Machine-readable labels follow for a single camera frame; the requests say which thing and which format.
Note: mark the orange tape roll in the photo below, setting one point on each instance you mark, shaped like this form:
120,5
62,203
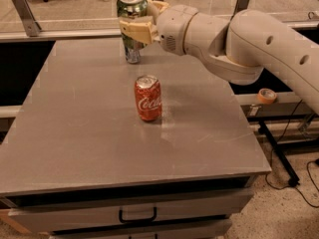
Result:
267,96

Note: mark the lower grey drawer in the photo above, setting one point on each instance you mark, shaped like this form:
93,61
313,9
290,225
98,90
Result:
199,229

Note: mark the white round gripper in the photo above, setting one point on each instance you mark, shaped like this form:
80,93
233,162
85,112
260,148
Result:
170,29

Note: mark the silver blue Red Bull can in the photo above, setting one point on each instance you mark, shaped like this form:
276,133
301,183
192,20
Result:
133,55

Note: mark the left metal railing bracket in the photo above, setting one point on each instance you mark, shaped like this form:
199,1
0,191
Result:
31,27

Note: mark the black metal stand leg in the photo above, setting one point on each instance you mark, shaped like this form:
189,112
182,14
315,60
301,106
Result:
293,180

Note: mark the red Coca-Cola can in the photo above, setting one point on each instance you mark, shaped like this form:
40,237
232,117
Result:
148,97

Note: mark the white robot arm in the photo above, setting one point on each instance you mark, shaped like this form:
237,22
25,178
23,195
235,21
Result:
236,50

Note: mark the green soda can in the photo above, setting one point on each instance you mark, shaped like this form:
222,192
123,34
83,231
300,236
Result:
132,9

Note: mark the grey drawer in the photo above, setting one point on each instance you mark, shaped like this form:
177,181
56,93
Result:
94,214
199,229

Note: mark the black upper drawer handle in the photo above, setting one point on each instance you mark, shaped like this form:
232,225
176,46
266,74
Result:
138,215

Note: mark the upper grey drawer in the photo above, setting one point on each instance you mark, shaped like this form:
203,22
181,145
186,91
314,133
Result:
94,214

